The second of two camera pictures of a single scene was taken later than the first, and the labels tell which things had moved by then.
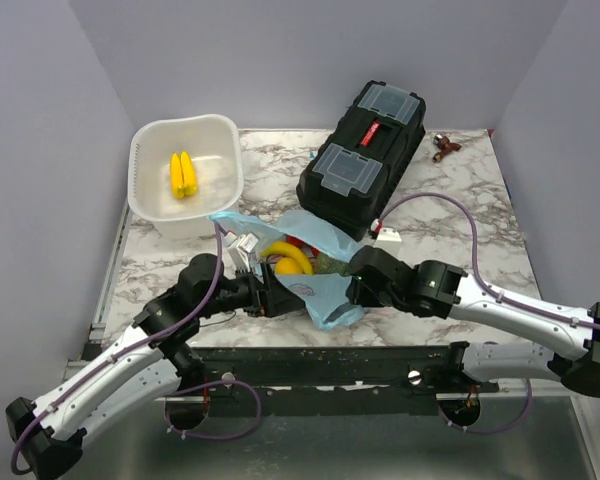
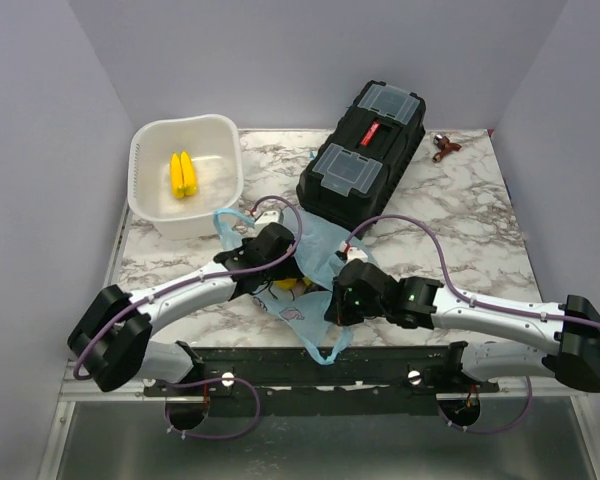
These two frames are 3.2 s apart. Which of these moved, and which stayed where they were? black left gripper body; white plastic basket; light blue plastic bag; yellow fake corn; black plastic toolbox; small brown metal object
Moved: light blue plastic bag; black left gripper body
Stayed: black plastic toolbox; white plastic basket; small brown metal object; yellow fake corn
